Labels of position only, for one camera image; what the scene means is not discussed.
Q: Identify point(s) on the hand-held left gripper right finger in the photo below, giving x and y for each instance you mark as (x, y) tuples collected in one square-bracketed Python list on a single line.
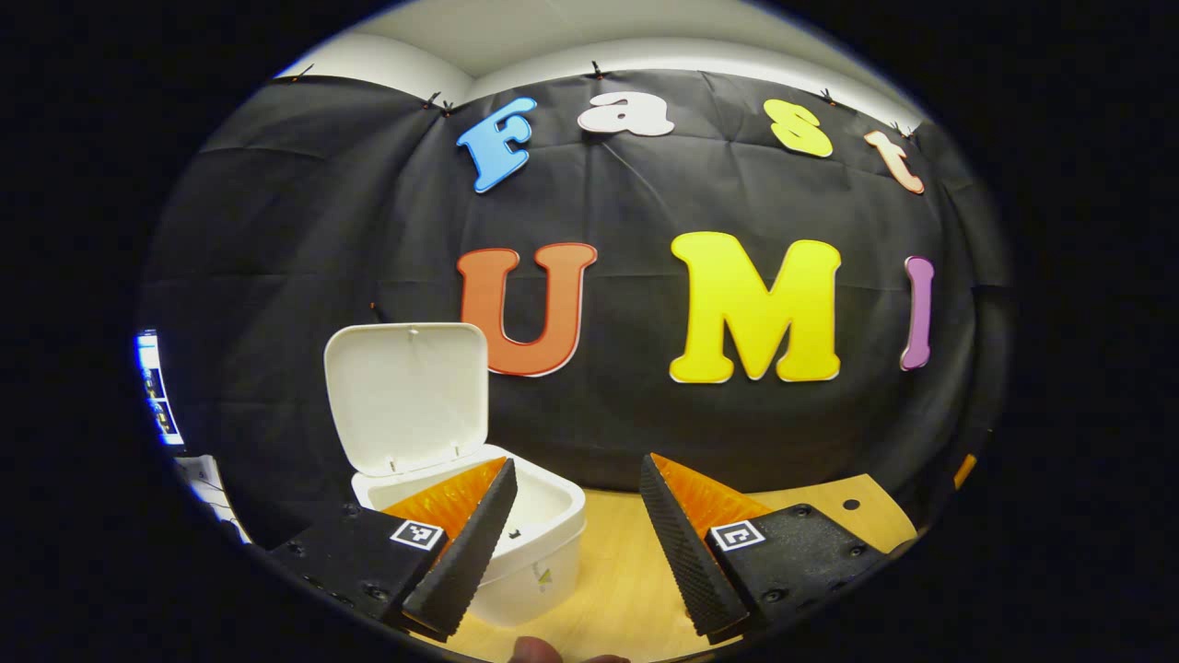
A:
[(686, 562)]

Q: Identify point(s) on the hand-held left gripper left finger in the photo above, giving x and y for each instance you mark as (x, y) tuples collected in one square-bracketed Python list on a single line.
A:
[(470, 562)]

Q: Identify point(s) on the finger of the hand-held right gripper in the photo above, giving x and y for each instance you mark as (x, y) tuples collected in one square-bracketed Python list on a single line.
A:
[(964, 471)]

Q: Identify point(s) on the white desktop garbage bin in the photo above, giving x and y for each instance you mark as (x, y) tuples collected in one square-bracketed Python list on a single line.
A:
[(405, 396)]

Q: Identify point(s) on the white side desk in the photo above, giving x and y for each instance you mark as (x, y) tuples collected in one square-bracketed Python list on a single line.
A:
[(207, 483)]

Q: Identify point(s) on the computer monitor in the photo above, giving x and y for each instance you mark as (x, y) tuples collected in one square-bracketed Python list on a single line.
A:
[(155, 387)]

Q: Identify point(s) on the black backdrop cloth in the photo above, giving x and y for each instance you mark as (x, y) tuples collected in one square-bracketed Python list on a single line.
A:
[(322, 230)]

